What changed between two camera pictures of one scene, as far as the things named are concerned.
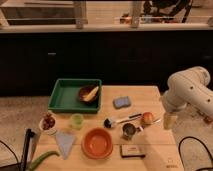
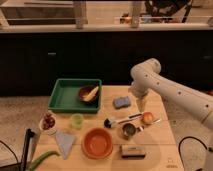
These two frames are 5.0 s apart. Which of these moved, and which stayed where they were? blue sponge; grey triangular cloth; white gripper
Moved: white gripper
Stayed: grey triangular cloth; blue sponge
